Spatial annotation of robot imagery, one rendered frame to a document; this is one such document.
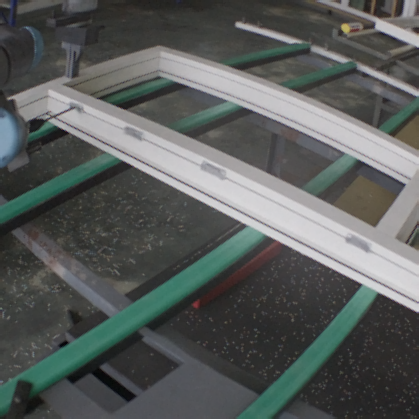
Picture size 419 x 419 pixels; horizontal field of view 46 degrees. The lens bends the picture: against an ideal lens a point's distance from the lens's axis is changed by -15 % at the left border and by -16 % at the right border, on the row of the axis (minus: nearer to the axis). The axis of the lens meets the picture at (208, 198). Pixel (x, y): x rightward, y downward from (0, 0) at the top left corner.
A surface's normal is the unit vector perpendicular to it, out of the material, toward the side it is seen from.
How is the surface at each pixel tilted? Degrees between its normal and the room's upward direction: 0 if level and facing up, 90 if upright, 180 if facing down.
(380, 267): 90
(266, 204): 90
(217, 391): 0
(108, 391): 0
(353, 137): 90
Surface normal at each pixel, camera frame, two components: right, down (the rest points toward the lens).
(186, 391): 0.12, -0.83
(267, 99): -0.59, 0.37
